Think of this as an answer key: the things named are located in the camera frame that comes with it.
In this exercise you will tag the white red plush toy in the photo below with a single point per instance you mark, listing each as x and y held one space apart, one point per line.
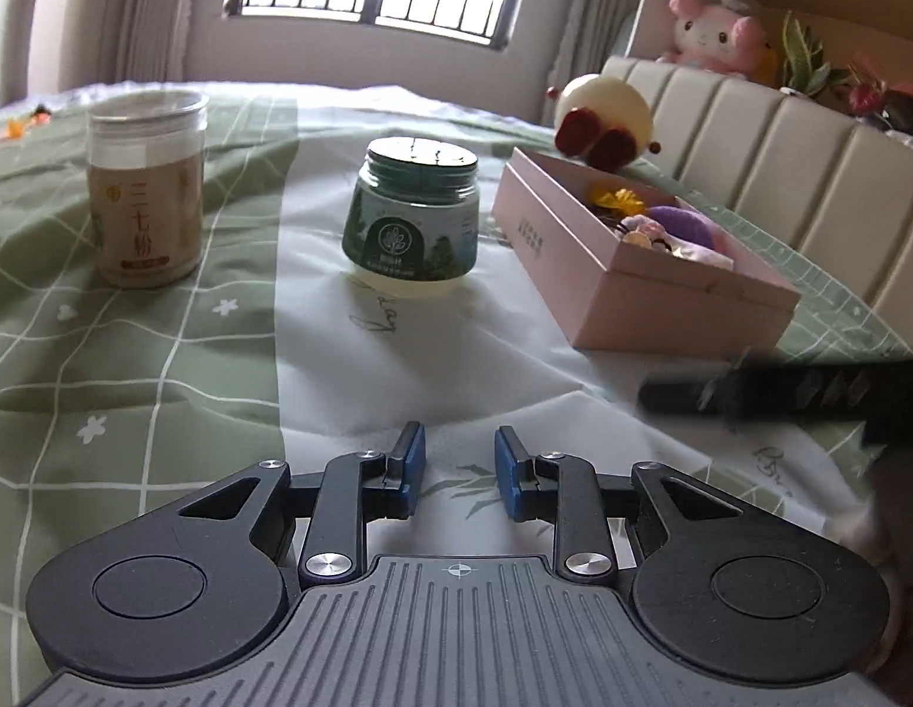
602 121

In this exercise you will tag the purple pink plush mitt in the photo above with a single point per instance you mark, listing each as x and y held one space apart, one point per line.
686 224

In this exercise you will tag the potted plant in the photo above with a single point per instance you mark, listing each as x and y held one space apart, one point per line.
859 85

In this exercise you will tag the pink bunny plush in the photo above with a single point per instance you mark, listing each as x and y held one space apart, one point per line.
723 38

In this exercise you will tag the tan powder jar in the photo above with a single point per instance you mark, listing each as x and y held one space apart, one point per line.
145 184

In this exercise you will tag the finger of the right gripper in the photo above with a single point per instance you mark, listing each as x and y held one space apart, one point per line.
876 394

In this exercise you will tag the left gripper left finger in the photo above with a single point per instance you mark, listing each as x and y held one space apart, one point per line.
353 491

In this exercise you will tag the grey curtain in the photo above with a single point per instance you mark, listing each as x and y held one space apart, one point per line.
591 30

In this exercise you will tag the green lid glass jar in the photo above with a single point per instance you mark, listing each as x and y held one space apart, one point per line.
413 223

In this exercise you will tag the orange artificial flower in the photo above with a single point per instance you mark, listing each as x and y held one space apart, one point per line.
619 203

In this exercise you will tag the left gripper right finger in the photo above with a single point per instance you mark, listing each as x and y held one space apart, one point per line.
562 491

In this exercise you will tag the beige padded headboard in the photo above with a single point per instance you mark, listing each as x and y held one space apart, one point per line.
833 189

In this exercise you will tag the pink fabric pouch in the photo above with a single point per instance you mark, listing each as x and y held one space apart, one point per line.
650 234

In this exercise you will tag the green checked bedspread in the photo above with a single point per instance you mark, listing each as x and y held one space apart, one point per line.
114 402

